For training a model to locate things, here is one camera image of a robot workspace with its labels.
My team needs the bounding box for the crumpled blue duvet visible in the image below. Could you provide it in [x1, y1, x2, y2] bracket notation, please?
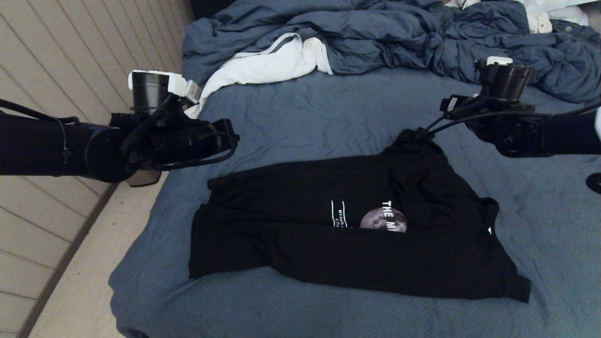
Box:
[178, 0, 601, 105]

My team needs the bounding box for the black headboard panel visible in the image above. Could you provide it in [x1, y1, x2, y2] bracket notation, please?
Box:
[190, 0, 240, 22]

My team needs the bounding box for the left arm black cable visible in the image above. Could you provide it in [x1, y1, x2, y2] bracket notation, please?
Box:
[0, 99, 78, 125]

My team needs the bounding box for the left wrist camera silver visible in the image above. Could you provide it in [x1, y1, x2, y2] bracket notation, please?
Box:
[185, 80, 203, 105]

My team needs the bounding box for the right motor cylinder white bracket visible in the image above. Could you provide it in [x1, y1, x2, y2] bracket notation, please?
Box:
[475, 56, 537, 105]

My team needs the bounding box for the white blanket grey stripe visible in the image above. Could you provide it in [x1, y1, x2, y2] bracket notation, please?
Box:
[185, 33, 333, 119]

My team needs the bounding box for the black moon print T-shirt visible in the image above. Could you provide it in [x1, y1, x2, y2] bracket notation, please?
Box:
[188, 128, 532, 303]

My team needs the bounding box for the brown trash bin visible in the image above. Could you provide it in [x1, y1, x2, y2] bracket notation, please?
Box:
[126, 169, 162, 188]

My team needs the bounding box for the blue bed sheet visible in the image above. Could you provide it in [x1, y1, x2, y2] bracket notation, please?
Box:
[109, 68, 601, 338]

